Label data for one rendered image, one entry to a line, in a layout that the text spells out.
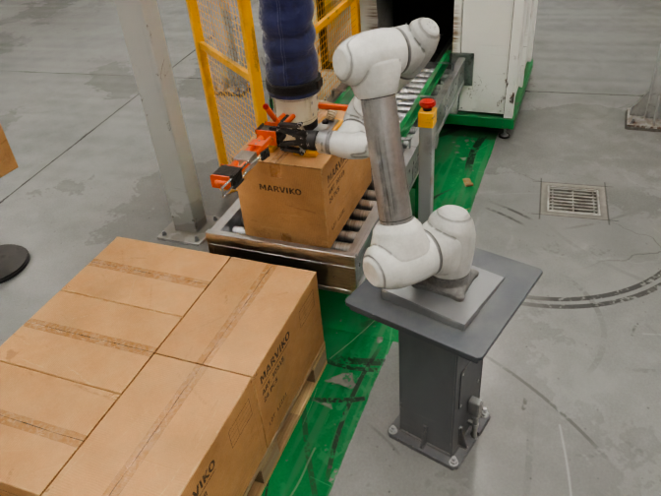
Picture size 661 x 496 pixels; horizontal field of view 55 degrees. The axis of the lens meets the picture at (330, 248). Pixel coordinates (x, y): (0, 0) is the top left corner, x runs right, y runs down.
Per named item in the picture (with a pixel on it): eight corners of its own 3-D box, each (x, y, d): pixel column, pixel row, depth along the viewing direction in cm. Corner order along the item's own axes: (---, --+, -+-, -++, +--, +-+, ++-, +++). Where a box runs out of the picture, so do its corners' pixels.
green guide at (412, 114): (446, 62, 435) (446, 48, 430) (460, 62, 432) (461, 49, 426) (377, 175, 317) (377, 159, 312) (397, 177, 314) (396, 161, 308)
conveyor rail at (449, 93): (456, 84, 441) (458, 56, 430) (464, 84, 440) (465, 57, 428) (348, 288, 271) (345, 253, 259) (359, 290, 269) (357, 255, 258)
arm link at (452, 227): (481, 271, 208) (492, 214, 196) (440, 288, 200) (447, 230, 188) (449, 247, 219) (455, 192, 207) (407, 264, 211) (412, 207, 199)
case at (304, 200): (298, 172, 327) (289, 99, 303) (371, 181, 314) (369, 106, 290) (245, 236, 282) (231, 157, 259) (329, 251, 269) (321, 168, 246)
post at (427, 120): (419, 282, 333) (421, 105, 274) (432, 285, 331) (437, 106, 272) (416, 291, 328) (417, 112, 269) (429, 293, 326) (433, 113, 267)
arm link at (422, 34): (408, 44, 196) (373, 51, 189) (436, 3, 180) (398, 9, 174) (427, 79, 193) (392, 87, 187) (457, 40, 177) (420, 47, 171)
